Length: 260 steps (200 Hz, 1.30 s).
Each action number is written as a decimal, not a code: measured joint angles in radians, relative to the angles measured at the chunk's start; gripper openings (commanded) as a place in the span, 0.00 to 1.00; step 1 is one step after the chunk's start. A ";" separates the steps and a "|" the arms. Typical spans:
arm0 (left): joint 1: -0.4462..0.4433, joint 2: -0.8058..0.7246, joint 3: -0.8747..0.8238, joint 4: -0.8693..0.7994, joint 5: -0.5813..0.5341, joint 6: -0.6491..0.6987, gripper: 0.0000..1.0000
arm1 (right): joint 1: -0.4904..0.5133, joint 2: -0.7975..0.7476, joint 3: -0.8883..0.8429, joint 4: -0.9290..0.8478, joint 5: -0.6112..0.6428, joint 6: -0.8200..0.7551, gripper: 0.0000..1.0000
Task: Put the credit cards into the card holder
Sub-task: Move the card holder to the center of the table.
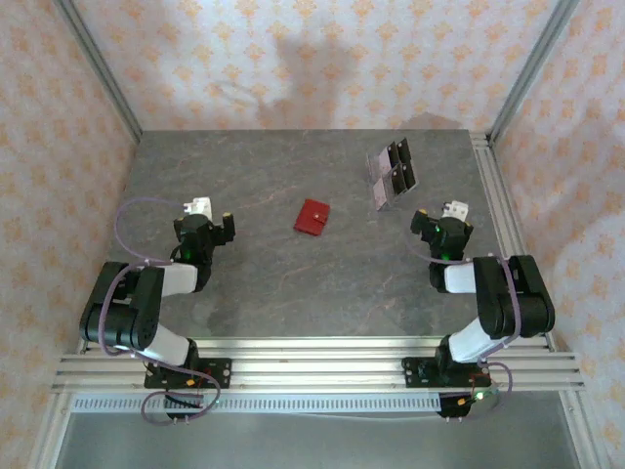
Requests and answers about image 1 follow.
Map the red leather card holder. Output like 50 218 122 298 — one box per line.
293 197 331 238

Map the clear acrylic card stand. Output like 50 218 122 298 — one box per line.
365 137 420 214

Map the black left controller clamp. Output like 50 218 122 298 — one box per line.
163 390 219 424

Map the black controller clamp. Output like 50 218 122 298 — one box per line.
436 388 500 422
163 390 219 424

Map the black right controller clamp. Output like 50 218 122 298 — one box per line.
436 388 500 422

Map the orange patterned white cloth backdrop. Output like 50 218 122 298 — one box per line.
0 0 625 469

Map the grey metal panel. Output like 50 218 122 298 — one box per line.
53 412 585 469

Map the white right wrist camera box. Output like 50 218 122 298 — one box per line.
441 199 470 221

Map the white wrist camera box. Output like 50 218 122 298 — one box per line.
441 199 470 221
182 195 214 220

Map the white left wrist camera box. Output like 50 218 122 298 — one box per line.
182 195 214 220

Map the aluminium side rail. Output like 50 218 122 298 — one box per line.
469 130 558 353

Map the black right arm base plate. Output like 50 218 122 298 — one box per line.
402 356 492 390

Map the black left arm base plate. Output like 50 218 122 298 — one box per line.
144 357 232 391

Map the wide aluminium mounting rail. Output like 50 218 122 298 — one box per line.
51 335 586 395

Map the slanted aluminium frame post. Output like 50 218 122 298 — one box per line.
486 0 582 144
52 0 144 147

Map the white slotted cable duct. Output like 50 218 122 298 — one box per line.
70 394 443 415

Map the short aluminium frame leg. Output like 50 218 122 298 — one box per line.
559 390 604 469
28 390 74 469

